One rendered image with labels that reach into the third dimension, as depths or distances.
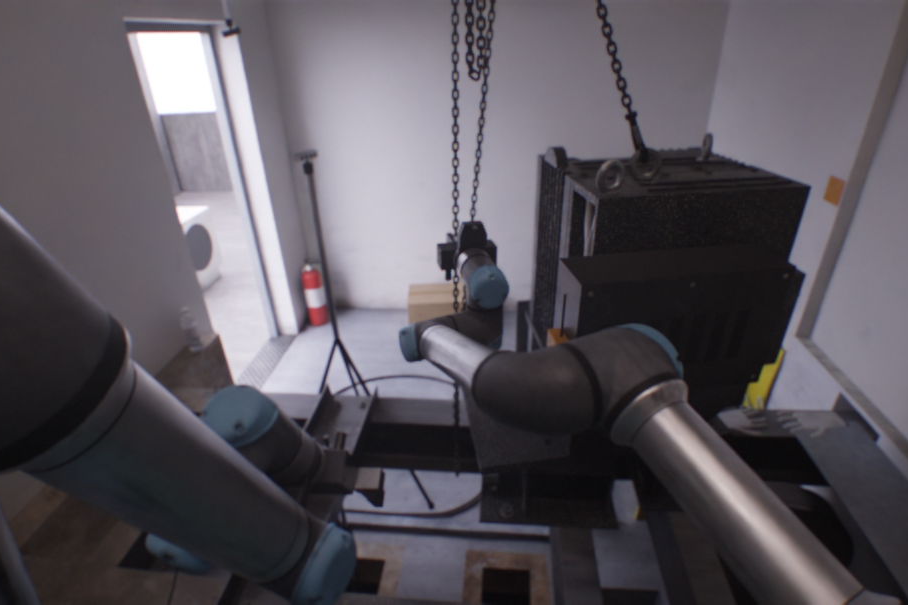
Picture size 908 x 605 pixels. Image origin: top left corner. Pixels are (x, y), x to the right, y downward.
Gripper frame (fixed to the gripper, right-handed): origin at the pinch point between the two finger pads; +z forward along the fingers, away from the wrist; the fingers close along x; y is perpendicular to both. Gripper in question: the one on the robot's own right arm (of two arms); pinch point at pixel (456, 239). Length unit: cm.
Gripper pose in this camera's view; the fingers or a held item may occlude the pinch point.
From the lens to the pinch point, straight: 120.6
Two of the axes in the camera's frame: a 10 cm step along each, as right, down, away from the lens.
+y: 0.0, 9.0, 4.5
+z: -2.1, -4.3, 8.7
